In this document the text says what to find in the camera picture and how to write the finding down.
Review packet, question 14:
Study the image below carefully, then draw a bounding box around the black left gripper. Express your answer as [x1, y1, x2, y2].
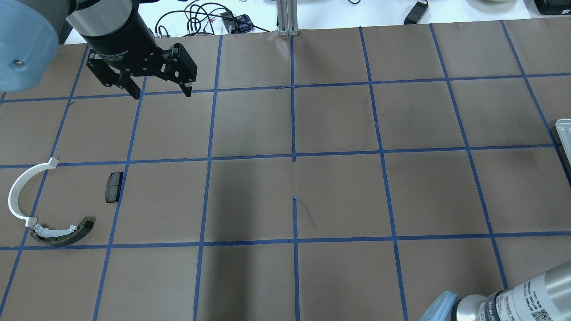
[86, 18, 198, 100]

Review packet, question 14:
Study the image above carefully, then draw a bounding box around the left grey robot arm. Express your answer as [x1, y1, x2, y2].
[0, 0, 198, 99]

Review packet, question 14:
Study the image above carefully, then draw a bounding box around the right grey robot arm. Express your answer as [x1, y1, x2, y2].
[421, 262, 571, 321]

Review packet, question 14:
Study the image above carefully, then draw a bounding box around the ribbed metal tray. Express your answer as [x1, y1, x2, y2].
[555, 119, 571, 164]

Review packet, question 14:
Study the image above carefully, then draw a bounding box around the dark grey brake pad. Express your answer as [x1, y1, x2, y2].
[105, 171, 124, 203]

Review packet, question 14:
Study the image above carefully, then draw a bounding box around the olive green brake shoe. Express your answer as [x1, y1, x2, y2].
[30, 217, 95, 247]

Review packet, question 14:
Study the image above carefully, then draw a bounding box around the white curved plastic part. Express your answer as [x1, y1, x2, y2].
[8, 157, 60, 227]

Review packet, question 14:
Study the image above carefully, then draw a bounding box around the black power adapter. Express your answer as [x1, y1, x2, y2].
[403, 0, 430, 25]

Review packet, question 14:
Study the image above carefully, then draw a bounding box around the black cable bundle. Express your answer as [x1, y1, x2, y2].
[154, 0, 273, 37]

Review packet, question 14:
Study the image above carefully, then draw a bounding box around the aluminium frame post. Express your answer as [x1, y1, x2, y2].
[277, 0, 298, 37]

